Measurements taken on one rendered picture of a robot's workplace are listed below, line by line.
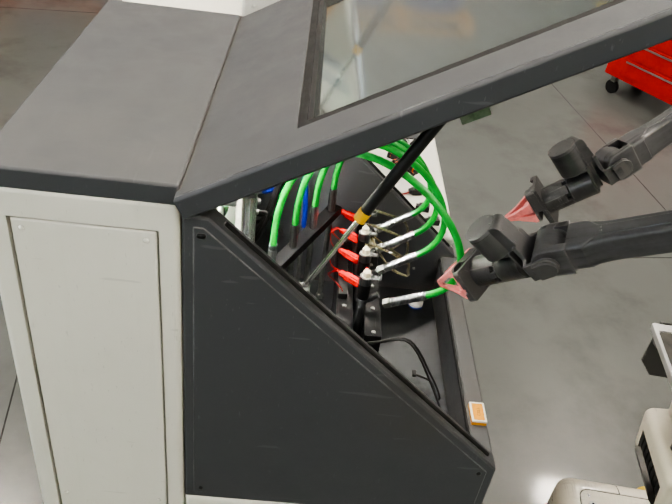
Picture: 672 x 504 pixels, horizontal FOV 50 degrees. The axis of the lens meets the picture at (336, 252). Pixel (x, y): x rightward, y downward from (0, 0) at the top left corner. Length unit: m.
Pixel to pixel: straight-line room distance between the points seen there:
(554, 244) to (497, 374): 1.84
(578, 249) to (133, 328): 0.71
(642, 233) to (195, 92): 0.75
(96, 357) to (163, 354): 0.11
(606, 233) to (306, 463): 0.67
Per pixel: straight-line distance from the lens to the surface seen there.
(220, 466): 1.43
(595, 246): 1.18
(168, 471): 1.46
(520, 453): 2.77
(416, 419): 1.31
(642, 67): 5.69
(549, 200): 1.56
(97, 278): 1.15
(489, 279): 1.29
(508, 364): 3.07
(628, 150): 1.56
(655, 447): 1.87
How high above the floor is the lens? 2.04
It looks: 36 degrees down
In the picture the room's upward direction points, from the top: 8 degrees clockwise
